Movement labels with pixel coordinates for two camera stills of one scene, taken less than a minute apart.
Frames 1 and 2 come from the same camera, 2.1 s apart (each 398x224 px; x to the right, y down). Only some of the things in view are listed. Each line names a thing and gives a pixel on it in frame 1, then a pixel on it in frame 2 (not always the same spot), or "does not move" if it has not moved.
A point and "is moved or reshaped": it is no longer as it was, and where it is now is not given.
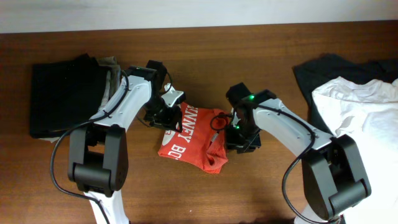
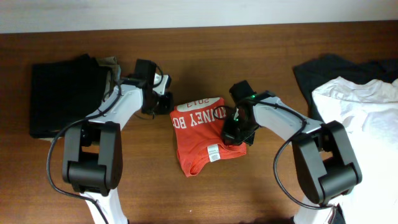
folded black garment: [65, 95] does not move
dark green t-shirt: [316, 74] does not move
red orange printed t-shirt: [203, 139] is moved or reshaped
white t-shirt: [367, 110] does not move
